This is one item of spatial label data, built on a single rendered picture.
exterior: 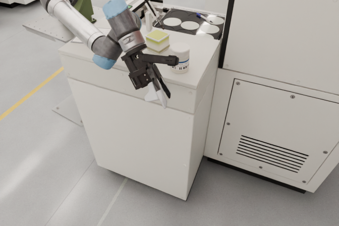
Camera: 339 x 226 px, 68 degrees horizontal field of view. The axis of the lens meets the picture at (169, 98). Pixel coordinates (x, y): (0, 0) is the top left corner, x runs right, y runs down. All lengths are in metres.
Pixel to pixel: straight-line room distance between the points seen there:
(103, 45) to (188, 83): 0.32
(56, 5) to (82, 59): 0.22
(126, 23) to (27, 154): 1.55
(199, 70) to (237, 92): 0.39
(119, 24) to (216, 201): 1.27
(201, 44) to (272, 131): 0.63
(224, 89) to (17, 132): 1.66
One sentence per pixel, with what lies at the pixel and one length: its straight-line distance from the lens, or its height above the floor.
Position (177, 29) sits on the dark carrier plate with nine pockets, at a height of 0.90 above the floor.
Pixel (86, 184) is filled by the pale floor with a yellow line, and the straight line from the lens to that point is 1.82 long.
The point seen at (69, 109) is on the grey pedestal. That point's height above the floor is 0.01.
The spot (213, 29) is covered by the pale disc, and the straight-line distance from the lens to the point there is 1.40.
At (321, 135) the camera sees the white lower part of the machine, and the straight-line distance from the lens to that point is 1.44.
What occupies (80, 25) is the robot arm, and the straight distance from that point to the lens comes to 0.99.
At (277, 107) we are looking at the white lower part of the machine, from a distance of 1.33.
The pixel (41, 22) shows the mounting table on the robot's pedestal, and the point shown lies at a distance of 1.81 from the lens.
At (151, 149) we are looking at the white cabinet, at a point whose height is 0.48.
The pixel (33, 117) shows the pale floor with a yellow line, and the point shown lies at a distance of 2.38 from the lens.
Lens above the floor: 1.53
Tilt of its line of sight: 43 degrees down
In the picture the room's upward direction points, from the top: straight up
